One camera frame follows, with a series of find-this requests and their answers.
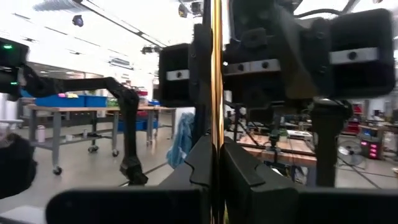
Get grey wheeled work table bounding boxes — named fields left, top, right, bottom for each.
left=26, top=105, right=177, bottom=175

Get pink-lit device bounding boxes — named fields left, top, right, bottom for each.
left=357, top=126, right=383, bottom=160

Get gold candlestick holder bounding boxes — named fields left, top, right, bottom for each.
left=210, top=0, right=224, bottom=224

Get blue cloth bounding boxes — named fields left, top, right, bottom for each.
left=166, top=111, right=196, bottom=169

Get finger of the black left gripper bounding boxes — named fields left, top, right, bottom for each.
left=191, top=23, right=213, bottom=108
left=281, top=17, right=331, bottom=98

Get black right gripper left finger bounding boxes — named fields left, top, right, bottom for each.
left=157, top=133, right=216, bottom=190

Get round floor fan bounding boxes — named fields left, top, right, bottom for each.
left=337, top=139, right=368, bottom=167

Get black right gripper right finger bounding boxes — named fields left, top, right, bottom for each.
left=220, top=141, right=300, bottom=224

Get black device green lights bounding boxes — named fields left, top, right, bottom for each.
left=0, top=37, right=29, bottom=102

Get blue plastic bin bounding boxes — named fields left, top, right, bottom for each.
left=35, top=95, right=86, bottom=108
left=84, top=95, right=108, bottom=108

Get wooden table black frame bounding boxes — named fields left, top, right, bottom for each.
left=236, top=135, right=317, bottom=167

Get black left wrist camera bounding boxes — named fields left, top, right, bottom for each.
left=228, top=0, right=282, bottom=60

